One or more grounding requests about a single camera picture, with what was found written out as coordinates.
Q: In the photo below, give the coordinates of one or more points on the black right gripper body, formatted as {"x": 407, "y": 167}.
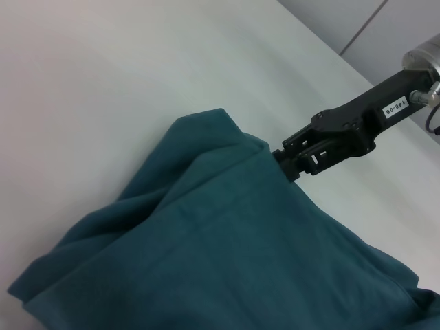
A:
{"x": 371, "y": 113}

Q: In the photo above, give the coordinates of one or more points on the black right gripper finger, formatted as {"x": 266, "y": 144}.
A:
{"x": 319, "y": 159}
{"x": 302, "y": 141}

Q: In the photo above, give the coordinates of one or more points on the teal T-shirt with white print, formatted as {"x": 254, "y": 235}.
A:
{"x": 206, "y": 240}

